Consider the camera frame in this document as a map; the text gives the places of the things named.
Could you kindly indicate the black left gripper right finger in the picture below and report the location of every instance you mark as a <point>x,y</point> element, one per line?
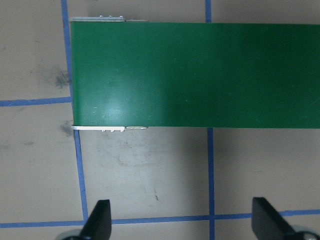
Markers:
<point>267,223</point>

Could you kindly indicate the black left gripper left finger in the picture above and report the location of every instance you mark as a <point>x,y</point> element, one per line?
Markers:
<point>98,225</point>

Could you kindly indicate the green conveyor belt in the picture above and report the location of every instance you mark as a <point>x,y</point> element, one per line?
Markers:
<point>211,75</point>

